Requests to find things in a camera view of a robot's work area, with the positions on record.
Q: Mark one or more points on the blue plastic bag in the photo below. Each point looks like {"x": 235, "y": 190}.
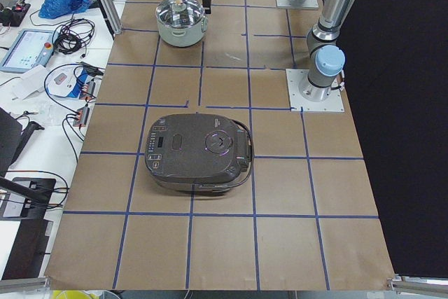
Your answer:
{"x": 52, "y": 9}

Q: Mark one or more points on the pale green electric pot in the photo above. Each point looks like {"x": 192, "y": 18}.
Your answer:
{"x": 183, "y": 37}

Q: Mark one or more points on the dark grey rice cooker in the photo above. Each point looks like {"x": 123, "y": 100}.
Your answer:
{"x": 199, "y": 152}

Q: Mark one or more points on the teach pendant tablet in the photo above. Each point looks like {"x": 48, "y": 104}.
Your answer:
{"x": 31, "y": 48}

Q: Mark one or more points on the glass pot lid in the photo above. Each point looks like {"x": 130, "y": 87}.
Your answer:
{"x": 179, "y": 13}

